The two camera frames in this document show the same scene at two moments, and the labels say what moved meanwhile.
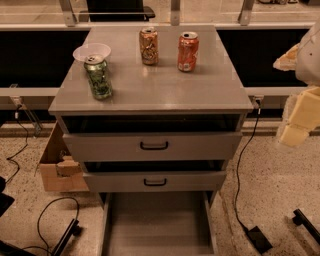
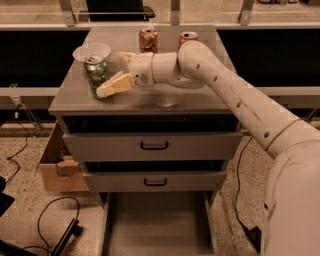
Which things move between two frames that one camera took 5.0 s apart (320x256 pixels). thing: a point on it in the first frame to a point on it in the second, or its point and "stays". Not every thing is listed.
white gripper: x=309 y=61 to x=140 y=69
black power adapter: x=259 y=240 stays
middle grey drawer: x=154 y=181 stays
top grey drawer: x=153 y=146 stays
